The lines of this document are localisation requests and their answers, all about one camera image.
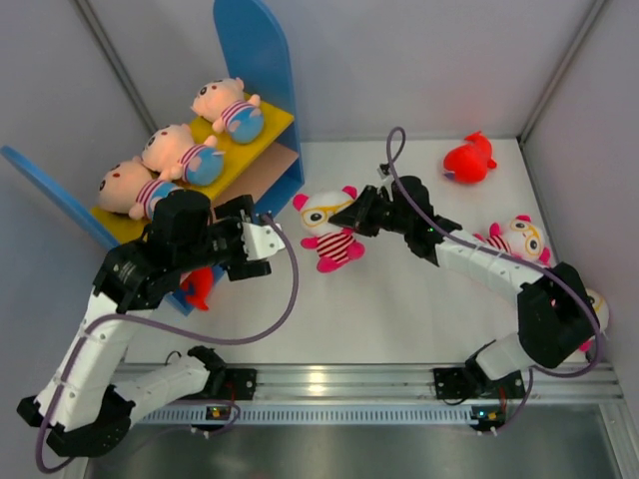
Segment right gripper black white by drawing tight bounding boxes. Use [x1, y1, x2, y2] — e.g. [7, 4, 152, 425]
[330, 186, 412, 238]

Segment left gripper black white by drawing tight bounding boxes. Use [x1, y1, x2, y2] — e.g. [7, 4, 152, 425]
[176, 197, 271, 280]

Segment pink white plush with glasses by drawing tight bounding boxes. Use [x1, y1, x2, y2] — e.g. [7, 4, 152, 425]
[293, 186, 365, 273]

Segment pig plush blue pants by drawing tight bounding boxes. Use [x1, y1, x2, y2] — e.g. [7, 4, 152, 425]
[141, 124, 225, 187]
[191, 77, 265, 145]
[98, 157, 180, 221]

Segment pink white plush glasses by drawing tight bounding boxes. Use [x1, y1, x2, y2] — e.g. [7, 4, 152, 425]
[473, 215, 551, 266]
[579, 288, 610, 353]

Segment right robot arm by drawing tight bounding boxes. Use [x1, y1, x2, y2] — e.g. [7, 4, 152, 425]
[329, 176, 599, 396]

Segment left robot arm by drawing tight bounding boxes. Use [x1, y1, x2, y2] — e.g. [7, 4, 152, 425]
[17, 190, 291, 461]

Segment red plush whale in shelf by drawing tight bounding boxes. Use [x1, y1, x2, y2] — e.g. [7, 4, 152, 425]
[181, 266, 214, 311]

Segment colourful wooden toy shelf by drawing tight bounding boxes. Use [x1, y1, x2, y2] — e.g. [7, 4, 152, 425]
[0, 0, 306, 317]

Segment red plush whale on table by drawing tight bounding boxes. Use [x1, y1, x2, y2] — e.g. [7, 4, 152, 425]
[442, 131, 497, 185]

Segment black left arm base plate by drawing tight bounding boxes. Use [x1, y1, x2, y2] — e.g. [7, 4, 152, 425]
[218, 368, 258, 401]

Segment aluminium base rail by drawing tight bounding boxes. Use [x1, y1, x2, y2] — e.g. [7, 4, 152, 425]
[112, 362, 623, 400]

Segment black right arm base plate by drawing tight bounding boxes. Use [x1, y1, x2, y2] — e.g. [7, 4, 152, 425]
[432, 366, 474, 401]

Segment white slotted cable duct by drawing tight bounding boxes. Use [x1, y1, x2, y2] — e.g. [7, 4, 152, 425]
[141, 403, 503, 426]

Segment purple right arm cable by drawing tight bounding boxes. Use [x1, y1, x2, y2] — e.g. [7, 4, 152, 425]
[386, 127, 608, 438]

